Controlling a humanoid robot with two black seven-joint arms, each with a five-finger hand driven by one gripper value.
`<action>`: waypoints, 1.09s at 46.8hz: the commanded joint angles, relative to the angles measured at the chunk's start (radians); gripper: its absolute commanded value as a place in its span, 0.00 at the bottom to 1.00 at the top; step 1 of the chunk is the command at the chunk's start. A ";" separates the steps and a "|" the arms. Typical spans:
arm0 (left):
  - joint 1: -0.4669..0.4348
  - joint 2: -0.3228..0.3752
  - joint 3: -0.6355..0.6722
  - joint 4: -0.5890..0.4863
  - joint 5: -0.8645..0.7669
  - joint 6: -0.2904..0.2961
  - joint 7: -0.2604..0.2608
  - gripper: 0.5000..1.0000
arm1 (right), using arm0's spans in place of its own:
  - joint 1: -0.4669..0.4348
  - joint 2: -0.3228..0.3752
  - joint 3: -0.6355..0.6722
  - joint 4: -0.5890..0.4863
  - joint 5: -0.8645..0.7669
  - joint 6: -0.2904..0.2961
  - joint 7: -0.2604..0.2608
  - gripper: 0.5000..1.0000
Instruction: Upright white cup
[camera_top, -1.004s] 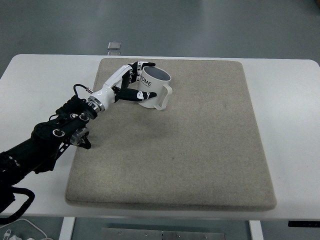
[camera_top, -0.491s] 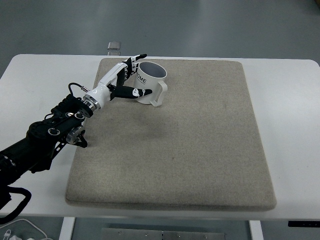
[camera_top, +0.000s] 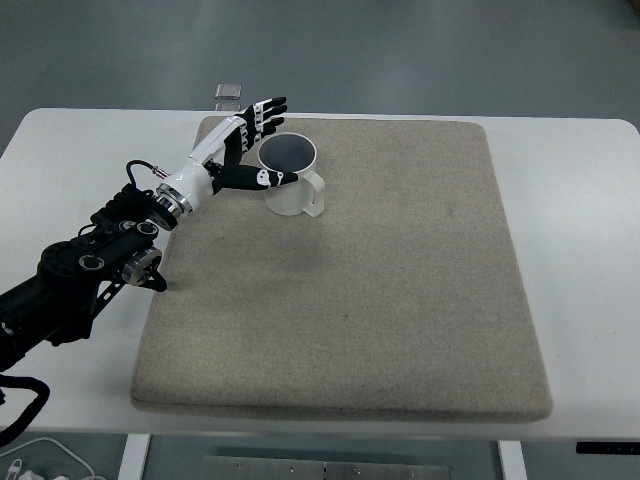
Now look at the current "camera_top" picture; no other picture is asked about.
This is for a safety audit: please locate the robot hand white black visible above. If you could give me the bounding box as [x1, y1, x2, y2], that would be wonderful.
[167, 96, 304, 210]

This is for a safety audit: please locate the white cup with HOME print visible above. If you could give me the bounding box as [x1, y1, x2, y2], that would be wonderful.
[257, 131, 327, 218]

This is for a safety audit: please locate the beige fabric mat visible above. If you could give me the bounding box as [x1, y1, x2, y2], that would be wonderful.
[129, 115, 555, 421]

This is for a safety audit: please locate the white table leg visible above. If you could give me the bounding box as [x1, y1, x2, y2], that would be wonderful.
[497, 439, 527, 480]
[118, 433, 152, 480]

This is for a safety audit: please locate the grey metal plate with screws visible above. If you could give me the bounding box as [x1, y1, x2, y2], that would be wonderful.
[201, 454, 452, 480]

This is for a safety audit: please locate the white power adapter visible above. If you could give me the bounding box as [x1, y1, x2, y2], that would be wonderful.
[0, 458, 69, 480]

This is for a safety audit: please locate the black table control panel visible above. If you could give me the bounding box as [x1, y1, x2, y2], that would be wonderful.
[574, 441, 640, 456]

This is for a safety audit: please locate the white cable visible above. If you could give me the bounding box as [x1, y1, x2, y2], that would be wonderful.
[0, 436, 97, 480]

